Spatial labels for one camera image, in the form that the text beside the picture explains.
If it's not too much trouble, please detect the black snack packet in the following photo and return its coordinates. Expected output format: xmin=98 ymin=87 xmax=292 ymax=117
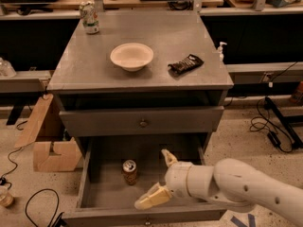
xmin=169 ymin=54 xmax=204 ymax=75

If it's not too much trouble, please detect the closed grey top drawer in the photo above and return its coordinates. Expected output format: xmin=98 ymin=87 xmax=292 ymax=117
xmin=60 ymin=106 xmax=223 ymax=137

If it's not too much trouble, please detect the clear plastic bag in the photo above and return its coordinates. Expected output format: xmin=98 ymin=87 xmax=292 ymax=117
xmin=0 ymin=58 xmax=16 ymax=78

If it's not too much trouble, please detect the white pump bottle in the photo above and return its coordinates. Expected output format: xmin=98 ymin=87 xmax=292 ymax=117
xmin=217 ymin=42 xmax=227 ymax=61

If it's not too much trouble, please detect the clear plastic cup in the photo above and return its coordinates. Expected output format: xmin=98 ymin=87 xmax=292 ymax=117
xmin=0 ymin=186 xmax=14 ymax=207

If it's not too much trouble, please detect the light wooden block stand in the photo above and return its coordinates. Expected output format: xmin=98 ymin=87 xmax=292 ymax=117
xmin=15 ymin=94 xmax=82 ymax=172

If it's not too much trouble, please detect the black cable bundle right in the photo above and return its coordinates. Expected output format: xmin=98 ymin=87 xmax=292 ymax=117
xmin=248 ymin=95 xmax=303 ymax=153

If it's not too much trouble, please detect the black floor cable left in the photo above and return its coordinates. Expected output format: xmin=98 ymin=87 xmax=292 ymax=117
xmin=0 ymin=120 xmax=64 ymax=227

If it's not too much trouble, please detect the brass top drawer knob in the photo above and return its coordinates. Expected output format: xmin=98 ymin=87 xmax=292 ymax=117
xmin=139 ymin=119 xmax=148 ymax=128

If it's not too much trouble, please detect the grey wooden drawer cabinet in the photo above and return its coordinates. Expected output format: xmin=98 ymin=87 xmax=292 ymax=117
xmin=47 ymin=10 xmax=233 ymax=153

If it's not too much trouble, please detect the open grey middle drawer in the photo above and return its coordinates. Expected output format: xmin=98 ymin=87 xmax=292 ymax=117
xmin=62 ymin=134 xmax=225 ymax=227

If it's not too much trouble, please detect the green white soda can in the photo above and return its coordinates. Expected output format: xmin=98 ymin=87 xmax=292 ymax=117
xmin=80 ymin=1 xmax=99 ymax=34

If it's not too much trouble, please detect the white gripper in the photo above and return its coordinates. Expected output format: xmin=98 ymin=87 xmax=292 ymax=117
xmin=134 ymin=148 xmax=193 ymax=210

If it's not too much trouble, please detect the orange bottle on floor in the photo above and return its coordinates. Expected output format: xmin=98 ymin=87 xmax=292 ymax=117
xmin=290 ymin=81 xmax=303 ymax=104

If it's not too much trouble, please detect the orange soda can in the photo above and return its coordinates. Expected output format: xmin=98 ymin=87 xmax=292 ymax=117
xmin=122 ymin=160 xmax=137 ymax=185

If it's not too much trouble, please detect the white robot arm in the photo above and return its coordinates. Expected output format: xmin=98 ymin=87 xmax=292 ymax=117
xmin=134 ymin=149 xmax=303 ymax=227

